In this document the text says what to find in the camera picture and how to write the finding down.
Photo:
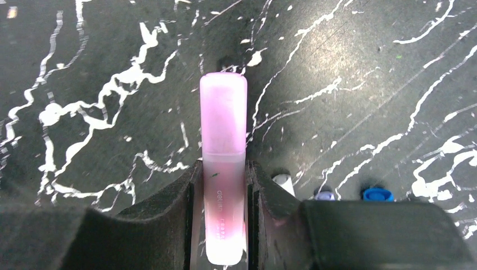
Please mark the white marker lavender cap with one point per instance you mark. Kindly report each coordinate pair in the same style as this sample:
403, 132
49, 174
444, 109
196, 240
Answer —
324, 196

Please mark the white marker light grey cap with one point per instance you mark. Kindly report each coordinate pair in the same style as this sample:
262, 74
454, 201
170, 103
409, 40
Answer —
285, 182

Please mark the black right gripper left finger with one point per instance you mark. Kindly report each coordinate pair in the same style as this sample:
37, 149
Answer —
160, 232

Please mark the white marker dark blue cap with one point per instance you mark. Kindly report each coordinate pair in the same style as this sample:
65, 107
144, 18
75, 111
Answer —
377, 194

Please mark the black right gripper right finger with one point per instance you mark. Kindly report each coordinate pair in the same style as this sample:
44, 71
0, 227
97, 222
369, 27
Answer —
286, 233

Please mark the pink highlighter body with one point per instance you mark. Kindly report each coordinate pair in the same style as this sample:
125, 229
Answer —
223, 112

